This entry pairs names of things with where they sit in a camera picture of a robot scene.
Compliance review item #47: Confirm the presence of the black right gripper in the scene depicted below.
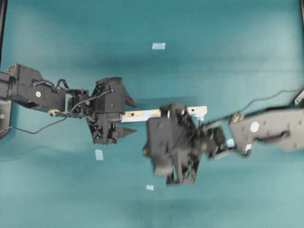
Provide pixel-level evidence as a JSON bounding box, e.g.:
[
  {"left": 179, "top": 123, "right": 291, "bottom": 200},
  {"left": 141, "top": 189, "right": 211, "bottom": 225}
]
[{"left": 163, "top": 104, "right": 228, "bottom": 185}]

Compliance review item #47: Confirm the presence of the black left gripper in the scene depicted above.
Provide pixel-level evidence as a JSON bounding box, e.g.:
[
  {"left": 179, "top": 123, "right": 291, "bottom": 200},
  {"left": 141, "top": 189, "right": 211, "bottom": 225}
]
[{"left": 67, "top": 88, "right": 137, "bottom": 144}]

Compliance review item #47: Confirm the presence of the white wooden board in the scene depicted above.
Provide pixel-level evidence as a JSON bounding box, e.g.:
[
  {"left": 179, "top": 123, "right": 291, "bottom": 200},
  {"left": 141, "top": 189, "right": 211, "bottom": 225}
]
[{"left": 121, "top": 106, "right": 208, "bottom": 123}]

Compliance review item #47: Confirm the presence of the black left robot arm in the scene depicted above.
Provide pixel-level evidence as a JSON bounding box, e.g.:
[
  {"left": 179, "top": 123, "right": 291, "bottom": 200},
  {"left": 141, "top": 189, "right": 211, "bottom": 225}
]
[{"left": 0, "top": 64, "right": 137, "bottom": 144}]

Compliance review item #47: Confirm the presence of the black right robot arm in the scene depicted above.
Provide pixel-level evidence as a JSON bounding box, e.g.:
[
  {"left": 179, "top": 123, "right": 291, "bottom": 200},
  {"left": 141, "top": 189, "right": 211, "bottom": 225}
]
[{"left": 166, "top": 105, "right": 304, "bottom": 185}]

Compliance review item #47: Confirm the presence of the light blue tape marker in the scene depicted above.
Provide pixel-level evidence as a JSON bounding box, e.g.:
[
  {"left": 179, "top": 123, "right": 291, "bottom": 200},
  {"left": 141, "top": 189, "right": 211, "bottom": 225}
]
[
  {"left": 146, "top": 185, "right": 154, "bottom": 191},
  {"left": 95, "top": 149, "right": 104, "bottom": 161},
  {"left": 152, "top": 43, "right": 166, "bottom": 50}
]

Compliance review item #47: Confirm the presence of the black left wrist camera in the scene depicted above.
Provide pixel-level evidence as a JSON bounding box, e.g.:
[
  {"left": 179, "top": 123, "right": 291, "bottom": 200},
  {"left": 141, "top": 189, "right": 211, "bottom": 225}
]
[{"left": 92, "top": 77, "right": 125, "bottom": 114}]

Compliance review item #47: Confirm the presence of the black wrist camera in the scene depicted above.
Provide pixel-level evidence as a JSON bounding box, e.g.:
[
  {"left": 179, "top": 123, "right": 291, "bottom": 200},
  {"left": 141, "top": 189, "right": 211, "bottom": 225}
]
[
  {"left": 143, "top": 117, "right": 188, "bottom": 176},
  {"left": 92, "top": 77, "right": 125, "bottom": 114}
]

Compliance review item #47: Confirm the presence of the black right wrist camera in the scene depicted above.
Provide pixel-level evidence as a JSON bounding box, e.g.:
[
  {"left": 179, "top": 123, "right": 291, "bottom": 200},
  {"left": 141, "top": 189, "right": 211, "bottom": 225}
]
[{"left": 143, "top": 117, "right": 188, "bottom": 176}]

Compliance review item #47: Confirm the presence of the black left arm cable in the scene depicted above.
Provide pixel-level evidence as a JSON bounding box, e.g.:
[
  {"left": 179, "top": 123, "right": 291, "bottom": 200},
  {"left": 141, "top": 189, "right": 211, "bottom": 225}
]
[{"left": 0, "top": 79, "right": 114, "bottom": 135}]

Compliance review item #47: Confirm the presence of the grey right camera cable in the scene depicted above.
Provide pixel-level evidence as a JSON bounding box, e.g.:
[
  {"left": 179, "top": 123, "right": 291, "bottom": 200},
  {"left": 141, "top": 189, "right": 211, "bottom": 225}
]
[{"left": 236, "top": 89, "right": 304, "bottom": 114}]

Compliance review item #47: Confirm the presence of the black table edge frame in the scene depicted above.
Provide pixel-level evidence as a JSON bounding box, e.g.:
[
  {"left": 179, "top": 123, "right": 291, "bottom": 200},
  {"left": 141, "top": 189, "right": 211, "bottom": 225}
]
[{"left": 0, "top": 0, "right": 8, "bottom": 62}]

